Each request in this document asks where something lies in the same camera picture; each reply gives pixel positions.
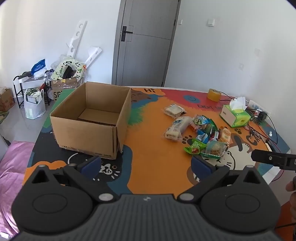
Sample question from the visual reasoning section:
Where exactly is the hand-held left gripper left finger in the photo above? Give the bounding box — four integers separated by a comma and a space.
24, 155, 121, 203

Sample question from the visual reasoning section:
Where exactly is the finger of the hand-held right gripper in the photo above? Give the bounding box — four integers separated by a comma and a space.
252, 149, 296, 171

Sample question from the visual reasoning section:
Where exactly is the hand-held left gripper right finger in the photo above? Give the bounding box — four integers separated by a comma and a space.
177, 155, 267, 203

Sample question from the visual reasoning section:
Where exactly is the long cake packet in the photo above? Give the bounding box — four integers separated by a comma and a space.
165, 116, 194, 141

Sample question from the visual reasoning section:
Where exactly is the clear sandwich pack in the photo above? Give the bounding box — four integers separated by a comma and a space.
164, 103, 187, 118

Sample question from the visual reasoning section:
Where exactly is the person's right hand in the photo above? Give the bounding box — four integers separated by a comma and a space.
286, 179, 296, 220

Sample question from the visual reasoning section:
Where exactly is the bright green snack wrapper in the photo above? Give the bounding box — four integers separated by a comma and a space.
184, 140, 207, 154

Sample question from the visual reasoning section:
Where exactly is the clear cracker packet green edge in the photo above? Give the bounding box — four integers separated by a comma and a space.
200, 140, 229, 159

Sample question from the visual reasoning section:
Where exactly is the blue snack packet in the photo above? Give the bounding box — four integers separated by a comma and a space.
196, 130, 210, 143

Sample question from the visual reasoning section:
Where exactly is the yellow snack packet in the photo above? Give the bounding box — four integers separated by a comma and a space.
218, 127, 232, 142

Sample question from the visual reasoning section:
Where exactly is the dark green snack packet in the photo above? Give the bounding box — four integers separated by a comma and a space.
203, 119, 218, 136

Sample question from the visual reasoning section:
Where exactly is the black charger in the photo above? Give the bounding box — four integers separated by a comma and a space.
254, 111, 269, 121

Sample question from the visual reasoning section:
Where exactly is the green and blue candy packet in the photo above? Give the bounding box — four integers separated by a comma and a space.
193, 115, 211, 126

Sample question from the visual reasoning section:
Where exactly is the white power strip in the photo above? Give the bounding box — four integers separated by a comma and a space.
247, 100, 271, 121

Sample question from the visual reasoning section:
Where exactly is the colourful cartoon table mat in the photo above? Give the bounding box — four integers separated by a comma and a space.
23, 87, 290, 195

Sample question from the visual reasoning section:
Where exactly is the green tissue box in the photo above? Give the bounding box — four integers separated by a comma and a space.
219, 96, 251, 128

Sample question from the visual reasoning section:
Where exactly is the yellow tape roll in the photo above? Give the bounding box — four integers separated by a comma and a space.
207, 88, 221, 102

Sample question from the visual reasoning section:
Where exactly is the pink blanket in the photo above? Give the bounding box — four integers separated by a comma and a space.
0, 140, 36, 237

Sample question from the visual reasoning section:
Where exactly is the white plastic bag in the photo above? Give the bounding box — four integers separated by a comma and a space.
24, 88, 47, 120

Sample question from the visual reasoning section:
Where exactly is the printed cardboard box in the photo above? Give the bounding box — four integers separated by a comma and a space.
50, 77, 80, 101

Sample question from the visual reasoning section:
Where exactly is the green patterned cloth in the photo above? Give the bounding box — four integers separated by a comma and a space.
0, 111, 10, 131

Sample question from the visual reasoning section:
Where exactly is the black shoe rack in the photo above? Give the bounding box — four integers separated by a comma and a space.
13, 75, 52, 109

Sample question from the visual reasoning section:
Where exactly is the small brown cardboard box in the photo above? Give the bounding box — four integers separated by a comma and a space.
0, 87, 15, 112

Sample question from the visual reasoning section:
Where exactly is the short white foam board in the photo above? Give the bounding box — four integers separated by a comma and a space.
84, 47, 102, 69

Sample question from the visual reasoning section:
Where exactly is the blue and white bag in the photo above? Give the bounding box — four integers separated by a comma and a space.
31, 59, 47, 75

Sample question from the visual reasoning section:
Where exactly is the tall white foam board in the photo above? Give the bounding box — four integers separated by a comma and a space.
65, 20, 88, 58

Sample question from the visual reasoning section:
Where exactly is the grey door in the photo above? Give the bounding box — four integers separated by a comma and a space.
111, 0, 181, 87

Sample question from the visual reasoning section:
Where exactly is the red cable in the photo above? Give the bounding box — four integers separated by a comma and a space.
265, 138, 287, 181

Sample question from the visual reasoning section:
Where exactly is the panda print seat ring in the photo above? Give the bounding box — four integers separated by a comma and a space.
51, 58, 85, 81

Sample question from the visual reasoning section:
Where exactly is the black door handle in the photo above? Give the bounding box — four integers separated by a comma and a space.
121, 26, 134, 42

